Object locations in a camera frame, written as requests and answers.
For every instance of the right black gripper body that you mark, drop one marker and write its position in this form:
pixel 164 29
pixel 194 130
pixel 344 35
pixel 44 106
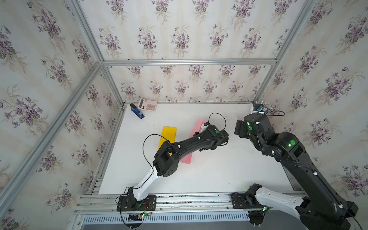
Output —
pixel 242 126

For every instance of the yellow rectangular paper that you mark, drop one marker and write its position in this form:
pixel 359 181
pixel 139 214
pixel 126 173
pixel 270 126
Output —
pixel 168 133

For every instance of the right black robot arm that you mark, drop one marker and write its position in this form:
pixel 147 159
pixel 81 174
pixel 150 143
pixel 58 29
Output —
pixel 321 209

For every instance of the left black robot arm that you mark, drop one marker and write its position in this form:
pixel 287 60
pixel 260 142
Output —
pixel 168 156

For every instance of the pens in cup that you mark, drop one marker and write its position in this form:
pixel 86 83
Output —
pixel 267 106

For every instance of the pink calculator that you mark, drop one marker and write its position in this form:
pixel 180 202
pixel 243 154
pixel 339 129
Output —
pixel 147 105

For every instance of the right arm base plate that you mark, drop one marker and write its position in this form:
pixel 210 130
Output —
pixel 246 201

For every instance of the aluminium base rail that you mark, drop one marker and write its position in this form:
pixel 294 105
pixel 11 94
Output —
pixel 165 203

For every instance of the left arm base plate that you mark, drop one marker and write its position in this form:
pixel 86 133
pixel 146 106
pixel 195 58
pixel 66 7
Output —
pixel 126 203

